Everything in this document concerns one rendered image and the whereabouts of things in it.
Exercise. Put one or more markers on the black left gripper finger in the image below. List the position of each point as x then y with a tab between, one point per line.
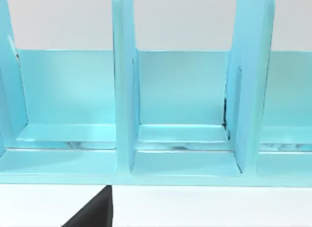
97	210

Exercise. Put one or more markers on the light blue rack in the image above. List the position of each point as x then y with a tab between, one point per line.
170	102

